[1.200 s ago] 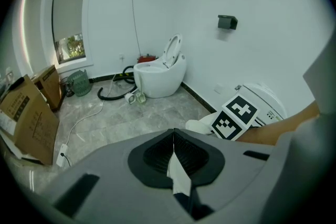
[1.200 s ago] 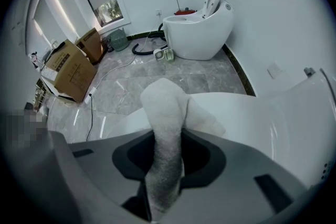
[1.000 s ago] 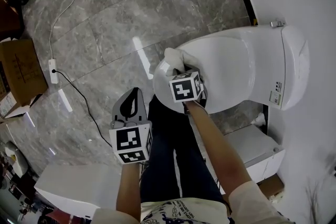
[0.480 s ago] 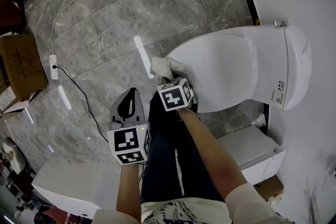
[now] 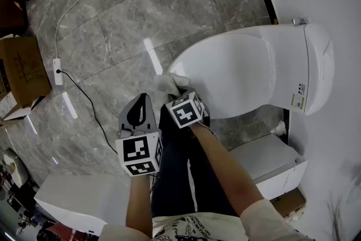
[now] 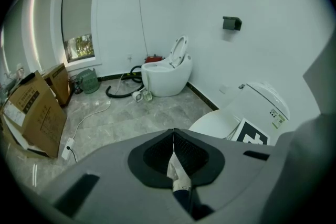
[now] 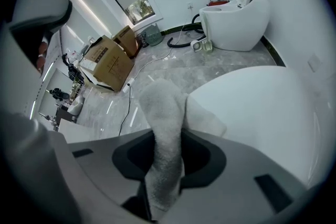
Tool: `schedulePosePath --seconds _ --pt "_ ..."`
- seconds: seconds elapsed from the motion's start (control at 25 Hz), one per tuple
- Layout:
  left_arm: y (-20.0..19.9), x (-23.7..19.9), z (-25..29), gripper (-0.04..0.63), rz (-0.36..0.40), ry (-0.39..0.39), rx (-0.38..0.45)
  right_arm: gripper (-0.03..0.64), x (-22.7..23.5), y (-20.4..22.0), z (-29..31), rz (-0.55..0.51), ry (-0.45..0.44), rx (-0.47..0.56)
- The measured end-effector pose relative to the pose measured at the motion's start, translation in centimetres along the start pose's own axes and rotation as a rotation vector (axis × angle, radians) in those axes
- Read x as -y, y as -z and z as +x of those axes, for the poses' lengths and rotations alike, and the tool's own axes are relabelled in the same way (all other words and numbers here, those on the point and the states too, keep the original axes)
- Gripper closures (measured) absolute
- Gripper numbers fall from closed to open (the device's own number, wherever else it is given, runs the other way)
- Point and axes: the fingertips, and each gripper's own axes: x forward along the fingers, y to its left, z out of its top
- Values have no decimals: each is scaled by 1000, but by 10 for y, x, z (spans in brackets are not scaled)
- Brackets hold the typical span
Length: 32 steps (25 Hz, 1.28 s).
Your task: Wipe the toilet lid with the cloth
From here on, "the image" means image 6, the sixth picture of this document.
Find thin wall cable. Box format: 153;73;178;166
138;0;150;56

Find person's white shoe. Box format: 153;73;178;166
166;152;193;191

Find white flat packing sheet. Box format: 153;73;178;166
1;110;50;159

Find white toilet body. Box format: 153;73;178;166
230;82;291;131

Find black vacuum hose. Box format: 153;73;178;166
106;65;144;99

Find raised white toilet seat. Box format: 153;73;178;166
169;35;190;69

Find black wall paper holder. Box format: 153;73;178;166
222;16;243;31

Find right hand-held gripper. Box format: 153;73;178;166
236;117;271;146

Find person's dark trousers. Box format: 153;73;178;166
173;188;195;215

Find white vacuum nozzle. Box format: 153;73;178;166
132;90;144;103

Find white power strip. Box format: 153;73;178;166
61;137;76;160

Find white egg-shaped toilet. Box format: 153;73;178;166
141;54;193;98

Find black power cable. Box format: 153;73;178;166
67;147;78;163

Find green plastic basket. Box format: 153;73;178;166
76;68;100;94

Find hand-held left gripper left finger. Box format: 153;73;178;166
39;128;195;224

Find red vacuum cleaner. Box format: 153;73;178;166
144;54;165;63

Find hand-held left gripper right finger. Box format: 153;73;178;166
173;128;276;224

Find small brown cardboard box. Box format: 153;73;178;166
41;62;72;106

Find large printed cardboard box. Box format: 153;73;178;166
2;70;68;158

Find glass window pane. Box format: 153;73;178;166
64;33;95;62

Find white power cable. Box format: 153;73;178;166
74;73;124;140

